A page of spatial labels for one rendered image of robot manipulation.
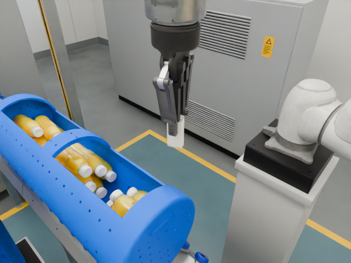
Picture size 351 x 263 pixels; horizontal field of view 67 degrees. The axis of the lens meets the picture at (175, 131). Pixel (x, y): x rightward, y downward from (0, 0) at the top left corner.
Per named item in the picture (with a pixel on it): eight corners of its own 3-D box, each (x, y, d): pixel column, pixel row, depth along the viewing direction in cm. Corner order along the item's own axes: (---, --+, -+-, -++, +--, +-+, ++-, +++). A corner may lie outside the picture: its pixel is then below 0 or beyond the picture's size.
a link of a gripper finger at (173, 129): (177, 110, 47) (171, 119, 45) (177, 133, 50) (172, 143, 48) (170, 109, 48) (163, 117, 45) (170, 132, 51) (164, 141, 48)
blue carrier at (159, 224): (60, 134, 136) (42, 83, 119) (195, 238, 88) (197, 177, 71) (1, 163, 119) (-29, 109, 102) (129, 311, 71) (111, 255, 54)
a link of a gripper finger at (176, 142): (183, 117, 49) (181, 119, 48) (182, 147, 53) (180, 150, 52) (167, 114, 49) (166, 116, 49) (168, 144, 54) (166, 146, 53)
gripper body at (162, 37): (163, 11, 44) (164, 65, 49) (139, 23, 37) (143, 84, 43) (208, 15, 41) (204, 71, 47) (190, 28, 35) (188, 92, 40)
